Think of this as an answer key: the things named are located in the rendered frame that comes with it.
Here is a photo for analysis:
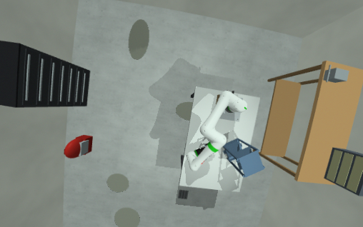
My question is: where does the blue metal shelving unit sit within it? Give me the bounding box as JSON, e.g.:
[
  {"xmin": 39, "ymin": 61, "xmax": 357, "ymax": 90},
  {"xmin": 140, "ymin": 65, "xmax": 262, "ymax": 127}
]
[{"xmin": 223, "ymin": 138, "xmax": 265, "ymax": 177}]

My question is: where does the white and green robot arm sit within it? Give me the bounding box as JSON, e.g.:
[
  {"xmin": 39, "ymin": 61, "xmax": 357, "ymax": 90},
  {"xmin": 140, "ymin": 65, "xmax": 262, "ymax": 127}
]
[{"xmin": 187, "ymin": 91, "xmax": 247, "ymax": 171}]

